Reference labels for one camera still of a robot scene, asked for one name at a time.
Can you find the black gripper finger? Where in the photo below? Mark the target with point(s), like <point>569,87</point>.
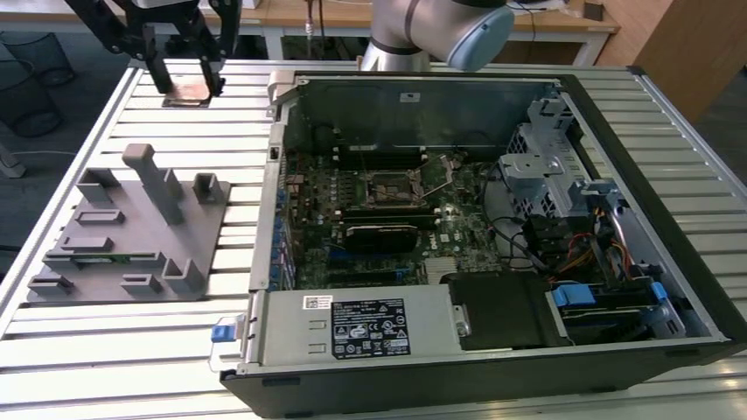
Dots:
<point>213,70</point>
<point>156,65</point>

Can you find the silver square CPU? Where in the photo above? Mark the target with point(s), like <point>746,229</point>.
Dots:
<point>189,93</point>

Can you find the CPU socket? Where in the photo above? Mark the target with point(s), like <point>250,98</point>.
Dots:
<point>389,186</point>

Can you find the white box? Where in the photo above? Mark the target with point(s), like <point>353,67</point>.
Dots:
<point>252,3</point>

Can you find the black mesh waste bin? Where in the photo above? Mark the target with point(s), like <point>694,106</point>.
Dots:
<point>41,52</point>
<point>30,105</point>

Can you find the grey metal desk foot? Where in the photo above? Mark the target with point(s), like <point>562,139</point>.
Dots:
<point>11,166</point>

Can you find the grey plastic parts rack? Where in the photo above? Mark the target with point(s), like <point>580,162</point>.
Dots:
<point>146,262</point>

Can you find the black graphics card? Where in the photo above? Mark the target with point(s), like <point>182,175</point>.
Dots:
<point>380,240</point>

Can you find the green motherboard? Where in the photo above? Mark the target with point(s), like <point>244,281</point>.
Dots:
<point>461,210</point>

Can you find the silver metal drive cage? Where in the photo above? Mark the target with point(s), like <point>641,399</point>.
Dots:
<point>526,175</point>

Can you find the silver finned heatsink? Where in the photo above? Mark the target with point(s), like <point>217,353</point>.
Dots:
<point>441,268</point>

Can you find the silver power supply with label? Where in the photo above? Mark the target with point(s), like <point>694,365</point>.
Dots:
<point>286,328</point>

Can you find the blue case latch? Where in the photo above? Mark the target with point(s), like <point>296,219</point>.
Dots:
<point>222,334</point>

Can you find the small black box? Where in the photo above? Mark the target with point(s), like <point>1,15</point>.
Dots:
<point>594,11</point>

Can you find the blue disk carrier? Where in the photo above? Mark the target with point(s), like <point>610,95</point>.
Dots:
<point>576,295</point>

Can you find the black open PC case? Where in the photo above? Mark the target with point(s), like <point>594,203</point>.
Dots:
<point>409,394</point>

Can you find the wooden cabinet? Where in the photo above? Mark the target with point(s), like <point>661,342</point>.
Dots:
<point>689,44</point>

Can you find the wooden desk, white frame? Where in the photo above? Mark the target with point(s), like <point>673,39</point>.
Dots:
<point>274,11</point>

